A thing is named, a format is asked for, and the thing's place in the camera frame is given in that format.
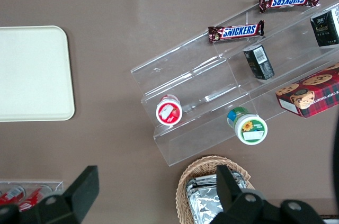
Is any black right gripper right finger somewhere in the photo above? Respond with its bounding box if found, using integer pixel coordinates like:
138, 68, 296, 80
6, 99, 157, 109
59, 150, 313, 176
211, 165, 279, 224

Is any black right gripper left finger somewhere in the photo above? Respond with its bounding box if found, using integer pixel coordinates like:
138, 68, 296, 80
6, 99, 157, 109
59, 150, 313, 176
34, 165, 100, 224

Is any light oval wicker basket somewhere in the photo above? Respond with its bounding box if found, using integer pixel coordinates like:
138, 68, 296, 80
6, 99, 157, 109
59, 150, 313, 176
175, 155, 256, 224

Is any cream plastic serving tray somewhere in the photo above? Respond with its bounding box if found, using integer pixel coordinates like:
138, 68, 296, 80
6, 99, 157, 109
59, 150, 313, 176
0, 25, 76, 122

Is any clear acrylic bottle rack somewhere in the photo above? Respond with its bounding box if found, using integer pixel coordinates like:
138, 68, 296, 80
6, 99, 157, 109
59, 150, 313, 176
0, 180, 65, 210

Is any stack of foil containers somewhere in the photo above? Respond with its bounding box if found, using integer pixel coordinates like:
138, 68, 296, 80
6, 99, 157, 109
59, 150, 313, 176
185, 172, 248, 224

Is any green lid yogurt cup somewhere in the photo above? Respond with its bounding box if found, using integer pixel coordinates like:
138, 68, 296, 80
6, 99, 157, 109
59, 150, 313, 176
226, 106, 268, 146

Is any red lid yogurt cup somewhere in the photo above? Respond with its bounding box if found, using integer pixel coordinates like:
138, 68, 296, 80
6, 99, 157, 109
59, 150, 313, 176
155, 95, 183, 127

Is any clear acrylic step display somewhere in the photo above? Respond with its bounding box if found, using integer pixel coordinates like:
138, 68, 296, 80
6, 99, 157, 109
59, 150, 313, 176
130, 0, 339, 167

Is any red tartan cookie box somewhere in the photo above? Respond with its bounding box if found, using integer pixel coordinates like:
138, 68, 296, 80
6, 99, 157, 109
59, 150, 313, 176
275, 62, 339, 118

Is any small black barcode box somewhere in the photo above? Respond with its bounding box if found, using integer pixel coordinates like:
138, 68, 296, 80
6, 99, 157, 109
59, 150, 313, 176
243, 44, 275, 80

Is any brown Snickers bar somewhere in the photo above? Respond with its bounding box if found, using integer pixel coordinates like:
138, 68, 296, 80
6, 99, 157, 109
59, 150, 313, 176
258, 0, 320, 14
207, 20, 265, 44

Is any small black white-edged box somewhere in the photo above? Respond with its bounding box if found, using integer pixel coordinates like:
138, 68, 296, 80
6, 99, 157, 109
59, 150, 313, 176
310, 5, 339, 48

